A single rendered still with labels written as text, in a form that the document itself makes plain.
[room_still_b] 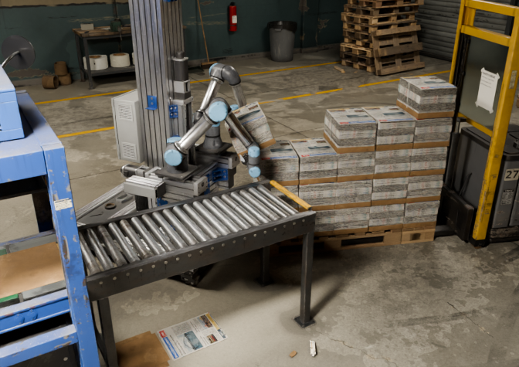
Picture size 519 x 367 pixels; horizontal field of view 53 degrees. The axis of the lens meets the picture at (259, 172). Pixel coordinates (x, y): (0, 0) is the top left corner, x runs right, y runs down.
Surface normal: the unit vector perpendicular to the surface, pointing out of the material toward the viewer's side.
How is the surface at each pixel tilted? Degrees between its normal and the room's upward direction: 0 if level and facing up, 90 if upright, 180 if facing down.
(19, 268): 0
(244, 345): 0
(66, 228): 90
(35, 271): 0
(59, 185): 90
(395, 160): 90
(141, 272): 90
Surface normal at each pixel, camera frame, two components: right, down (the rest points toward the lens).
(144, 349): 0.00, -0.91
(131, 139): -0.42, 0.37
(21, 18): 0.51, 0.35
